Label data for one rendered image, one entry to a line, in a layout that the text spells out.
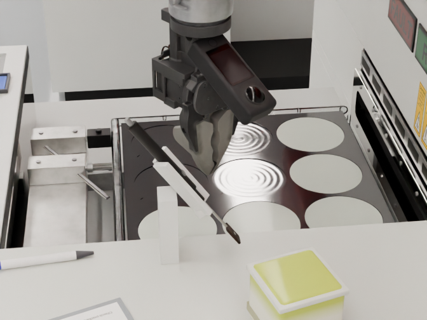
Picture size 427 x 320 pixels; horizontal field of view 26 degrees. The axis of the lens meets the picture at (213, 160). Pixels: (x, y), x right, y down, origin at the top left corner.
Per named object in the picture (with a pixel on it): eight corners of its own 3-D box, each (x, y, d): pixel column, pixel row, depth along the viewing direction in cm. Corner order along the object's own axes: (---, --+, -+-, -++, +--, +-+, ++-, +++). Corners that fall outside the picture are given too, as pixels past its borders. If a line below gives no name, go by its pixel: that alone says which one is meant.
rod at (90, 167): (117, 167, 133) (116, 159, 132) (117, 172, 131) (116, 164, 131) (84, 169, 132) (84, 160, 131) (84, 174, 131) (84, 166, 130)
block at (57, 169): (86, 169, 133) (84, 152, 132) (86, 182, 131) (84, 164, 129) (30, 173, 133) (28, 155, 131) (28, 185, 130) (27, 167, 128)
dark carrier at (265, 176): (342, 113, 144) (342, 110, 144) (405, 248, 115) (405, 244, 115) (121, 126, 141) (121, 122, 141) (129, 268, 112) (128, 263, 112)
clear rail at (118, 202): (119, 124, 143) (119, 115, 142) (127, 279, 111) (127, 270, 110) (110, 124, 143) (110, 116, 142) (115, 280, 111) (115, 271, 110)
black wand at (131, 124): (121, 126, 92) (131, 119, 92) (121, 119, 94) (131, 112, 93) (235, 246, 102) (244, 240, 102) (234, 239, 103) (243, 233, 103)
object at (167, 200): (209, 242, 105) (208, 141, 98) (213, 263, 102) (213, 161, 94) (155, 246, 104) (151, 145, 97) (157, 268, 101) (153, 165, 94)
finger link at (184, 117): (206, 138, 116) (206, 77, 111) (216, 144, 115) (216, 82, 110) (178, 152, 113) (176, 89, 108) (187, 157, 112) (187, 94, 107)
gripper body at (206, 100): (197, 82, 119) (196, -6, 113) (243, 106, 114) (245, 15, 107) (150, 101, 115) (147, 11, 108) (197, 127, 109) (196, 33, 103)
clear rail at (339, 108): (346, 111, 146) (347, 103, 145) (348, 115, 145) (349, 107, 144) (110, 124, 143) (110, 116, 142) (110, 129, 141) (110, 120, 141)
